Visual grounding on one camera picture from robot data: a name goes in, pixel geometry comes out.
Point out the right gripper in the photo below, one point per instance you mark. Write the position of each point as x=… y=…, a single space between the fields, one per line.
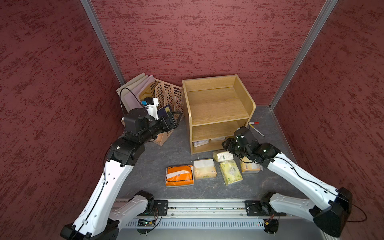
x=229 y=142

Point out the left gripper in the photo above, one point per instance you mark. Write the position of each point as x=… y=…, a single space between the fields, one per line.
x=174 y=124

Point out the green yellow tissue pack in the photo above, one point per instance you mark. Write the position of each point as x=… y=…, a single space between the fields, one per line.
x=230 y=172

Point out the white tissue pack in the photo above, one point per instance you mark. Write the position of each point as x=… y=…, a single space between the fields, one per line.
x=200 y=143

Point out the cream tissue pack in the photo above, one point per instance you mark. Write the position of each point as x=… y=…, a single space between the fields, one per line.
x=204 y=169

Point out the orange tissue pack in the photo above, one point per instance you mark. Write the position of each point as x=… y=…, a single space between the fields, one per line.
x=179 y=176

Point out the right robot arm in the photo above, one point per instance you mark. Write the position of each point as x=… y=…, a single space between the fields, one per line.
x=327 y=207

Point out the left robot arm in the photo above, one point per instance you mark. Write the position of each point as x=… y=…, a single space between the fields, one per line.
x=96 y=222

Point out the wooden two-tier shelf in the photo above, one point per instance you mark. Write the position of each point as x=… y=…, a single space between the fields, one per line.
x=215 y=107

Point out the dark blue book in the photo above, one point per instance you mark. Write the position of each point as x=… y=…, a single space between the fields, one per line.
x=164 y=111

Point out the beige plastic file organizer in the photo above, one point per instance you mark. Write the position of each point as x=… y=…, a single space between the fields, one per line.
x=168 y=96

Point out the yellow white pen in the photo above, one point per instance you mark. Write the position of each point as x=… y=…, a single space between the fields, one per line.
x=257 y=131

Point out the butterfly print folder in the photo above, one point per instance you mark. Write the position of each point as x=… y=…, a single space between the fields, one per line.
x=149 y=91

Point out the lilac folder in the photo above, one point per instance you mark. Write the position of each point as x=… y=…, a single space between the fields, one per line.
x=129 y=98

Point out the left corner metal profile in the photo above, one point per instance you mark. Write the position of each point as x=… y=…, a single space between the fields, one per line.
x=96 y=24

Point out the corner metal profile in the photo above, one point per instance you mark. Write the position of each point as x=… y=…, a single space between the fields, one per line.
x=316 y=28
x=96 y=24

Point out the right corner metal profile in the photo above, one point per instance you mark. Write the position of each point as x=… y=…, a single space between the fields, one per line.
x=316 y=28

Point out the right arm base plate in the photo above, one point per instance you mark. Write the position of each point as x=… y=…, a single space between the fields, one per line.
x=261 y=209

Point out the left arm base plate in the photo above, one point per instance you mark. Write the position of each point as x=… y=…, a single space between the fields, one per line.
x=156 y=208

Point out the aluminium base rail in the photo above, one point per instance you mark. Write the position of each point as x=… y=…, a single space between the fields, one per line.
x=204 y=214

